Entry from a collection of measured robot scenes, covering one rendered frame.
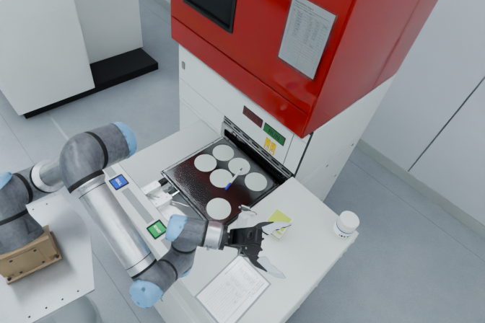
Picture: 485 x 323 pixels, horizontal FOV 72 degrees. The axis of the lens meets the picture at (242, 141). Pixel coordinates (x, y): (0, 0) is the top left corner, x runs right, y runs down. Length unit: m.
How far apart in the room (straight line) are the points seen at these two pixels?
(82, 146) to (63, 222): 0.61
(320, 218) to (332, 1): 0.80
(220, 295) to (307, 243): 0.37
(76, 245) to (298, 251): 0.82
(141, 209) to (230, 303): 0.47
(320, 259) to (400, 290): 1.33
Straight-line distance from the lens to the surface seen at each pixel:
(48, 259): 1.42
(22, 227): 1.31
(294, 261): 1.25
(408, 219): 2.89
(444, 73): 2.61
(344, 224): 1.28
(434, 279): 2.74
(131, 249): 0.93
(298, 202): 1.38
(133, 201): 1.34
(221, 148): 1.57
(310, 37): 1.05
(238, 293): 1.17
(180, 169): 1.48
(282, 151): 1.42
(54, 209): 1.56
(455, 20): 2.51
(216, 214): 1.36
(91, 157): 0.94
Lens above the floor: 2.07
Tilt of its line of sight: 47 degrees down
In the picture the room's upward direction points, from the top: 11 degrees clockwise
